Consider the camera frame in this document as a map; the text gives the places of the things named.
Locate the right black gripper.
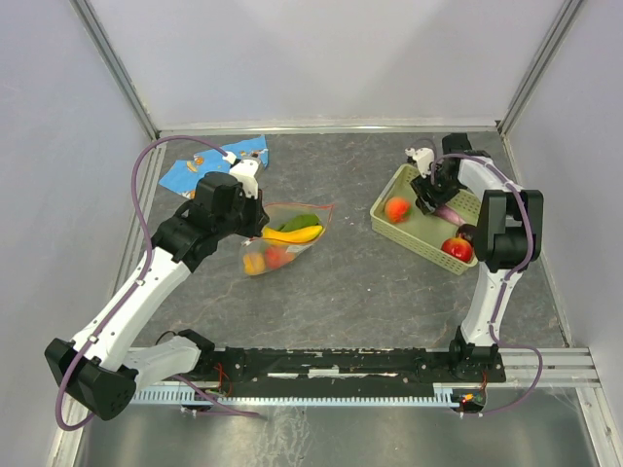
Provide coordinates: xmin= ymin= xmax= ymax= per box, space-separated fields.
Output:
xmin=407 ymin=163 xmax=458 ymax=215

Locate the dark purple eggplant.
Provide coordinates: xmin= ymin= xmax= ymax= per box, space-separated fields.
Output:
xmin=433 ymin=205 xmax=466 ymax=227

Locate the clear zip top bag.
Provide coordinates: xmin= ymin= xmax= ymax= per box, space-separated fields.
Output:
xmin=239 ymin=202 xmax=334 ymax=276

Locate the small orange mango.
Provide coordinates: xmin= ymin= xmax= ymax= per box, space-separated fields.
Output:
xmin=242 ymin=252 xmax=266 ymax=276

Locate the red strawberry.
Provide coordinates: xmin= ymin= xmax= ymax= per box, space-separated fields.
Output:
xmin=264 ymin=245 xmax=297 ymax=269

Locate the yellow banana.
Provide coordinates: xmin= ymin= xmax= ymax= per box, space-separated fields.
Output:
xmin=262 ymin=225 xmax=324 ymax=245

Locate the orange peach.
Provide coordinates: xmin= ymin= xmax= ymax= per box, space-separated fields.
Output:
xmin=384 ymin=197 xmax=412 ymax=224

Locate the pale green plastic basket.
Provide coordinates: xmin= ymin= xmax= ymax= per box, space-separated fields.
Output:
xmin=370 ymin=163 xmax=478 ymax=275

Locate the green leaf vegetable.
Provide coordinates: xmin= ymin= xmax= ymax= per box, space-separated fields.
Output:
xmin=277 ymin=213 xmax=320 ymax=233

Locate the red apple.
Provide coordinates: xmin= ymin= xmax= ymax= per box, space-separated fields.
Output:
xmin=441 ymin=237 xmax=474 ymax=263

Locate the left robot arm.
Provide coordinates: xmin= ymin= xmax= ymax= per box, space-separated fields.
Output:
xmin=44 ymin=166 xmax=268 ymax=420

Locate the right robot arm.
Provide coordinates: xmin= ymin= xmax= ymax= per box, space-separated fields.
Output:
xmin=405 ymin=133 xmax=544 ymax=380

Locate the blue patterned cloth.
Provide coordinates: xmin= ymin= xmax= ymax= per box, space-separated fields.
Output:
xmin=159 ymin=135 xmax=269 ymax=199

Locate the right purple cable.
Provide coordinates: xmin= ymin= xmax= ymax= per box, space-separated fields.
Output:
xmin=413 ymin=137 xmax=544 ymax=415

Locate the purple cable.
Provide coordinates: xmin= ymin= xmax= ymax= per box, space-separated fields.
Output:
xmin=54 ymin=134 xmax=264 ymax=432
xmin=413 ymin=137 xmax=544 ymax=415

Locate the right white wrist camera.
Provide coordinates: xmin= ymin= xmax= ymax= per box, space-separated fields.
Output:
xmin=405 ymin=147 xmax=435 ymax=178

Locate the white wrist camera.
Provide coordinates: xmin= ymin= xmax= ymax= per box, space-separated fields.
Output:
xmin=229 ymin=157 xmax=265 ymax=199
xmin=405 ymin=147 xmax=435 ymax=178

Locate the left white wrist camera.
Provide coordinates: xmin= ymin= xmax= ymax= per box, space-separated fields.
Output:
xmin=229 ymin=157 xmax=265 ymax=199

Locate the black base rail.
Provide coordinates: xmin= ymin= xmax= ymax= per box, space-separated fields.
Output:
xmin=184 ymin=347 xmax=506 ymax=397

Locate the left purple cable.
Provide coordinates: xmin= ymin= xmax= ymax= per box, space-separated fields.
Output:
xmin=54 ymin=134 xmax=264 ymax=432

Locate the light blue cable duct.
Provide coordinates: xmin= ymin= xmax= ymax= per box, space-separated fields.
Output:
xmin=130 ymin=381 xmax=459 ymax=409

